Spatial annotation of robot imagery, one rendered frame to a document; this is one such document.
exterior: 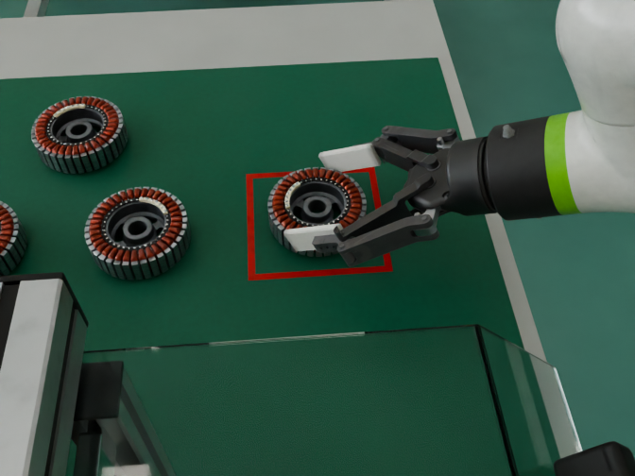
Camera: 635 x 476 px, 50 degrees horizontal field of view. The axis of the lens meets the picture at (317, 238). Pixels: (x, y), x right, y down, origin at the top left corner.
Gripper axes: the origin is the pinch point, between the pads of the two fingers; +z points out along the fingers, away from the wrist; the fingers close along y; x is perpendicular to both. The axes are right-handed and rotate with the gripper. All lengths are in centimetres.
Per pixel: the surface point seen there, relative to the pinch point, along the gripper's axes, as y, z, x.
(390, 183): 8.3, -3.7, -6.6
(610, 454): -33.7, -34.5, 11.9
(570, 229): 76, 0, -90
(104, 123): 4.2, 26.3, 13.7
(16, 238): -14.9, 26.8, 13.6
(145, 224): -8.4, 16.3, 7.3
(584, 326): 48, -5, -93
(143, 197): -5.8, 17.0, 8.9
